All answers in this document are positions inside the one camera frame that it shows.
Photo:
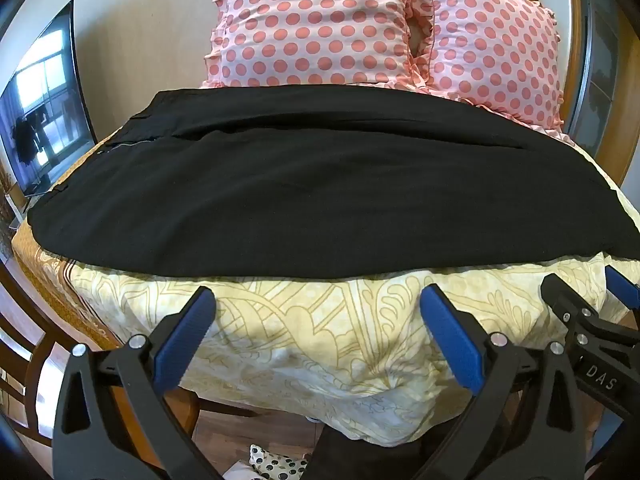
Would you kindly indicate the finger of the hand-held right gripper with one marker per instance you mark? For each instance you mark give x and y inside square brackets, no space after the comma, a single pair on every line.
[570,300]
[625,290]

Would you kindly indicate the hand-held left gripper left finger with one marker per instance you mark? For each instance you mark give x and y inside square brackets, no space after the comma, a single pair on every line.
[185,340]

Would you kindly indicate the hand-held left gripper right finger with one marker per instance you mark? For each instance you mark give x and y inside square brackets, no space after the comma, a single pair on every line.
[452,340]

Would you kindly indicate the black pants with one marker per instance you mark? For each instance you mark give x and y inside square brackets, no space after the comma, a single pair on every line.
[320,185]

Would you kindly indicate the yellow patterned bed sheet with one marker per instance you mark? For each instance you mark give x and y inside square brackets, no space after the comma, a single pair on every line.
[300,340]

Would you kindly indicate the wooden chair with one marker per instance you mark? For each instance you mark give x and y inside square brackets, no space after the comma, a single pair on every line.
[37,355]

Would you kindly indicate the dark cloth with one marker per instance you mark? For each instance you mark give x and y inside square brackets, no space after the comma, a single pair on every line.
[360,460]

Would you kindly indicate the white black-dotted cushion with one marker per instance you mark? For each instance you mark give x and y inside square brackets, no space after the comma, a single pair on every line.
[275,465]

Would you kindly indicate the white television stand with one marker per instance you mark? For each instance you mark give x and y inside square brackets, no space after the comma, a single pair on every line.
[20,202]

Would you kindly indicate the grey wardrobe door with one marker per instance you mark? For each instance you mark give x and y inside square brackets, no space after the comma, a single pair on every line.
[605,60]

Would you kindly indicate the pink polka dot pillow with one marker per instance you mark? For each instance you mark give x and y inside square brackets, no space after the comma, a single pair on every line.
[490,45]
[310,25]

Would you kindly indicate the flat screen television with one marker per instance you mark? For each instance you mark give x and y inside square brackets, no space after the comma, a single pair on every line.
[45,110]

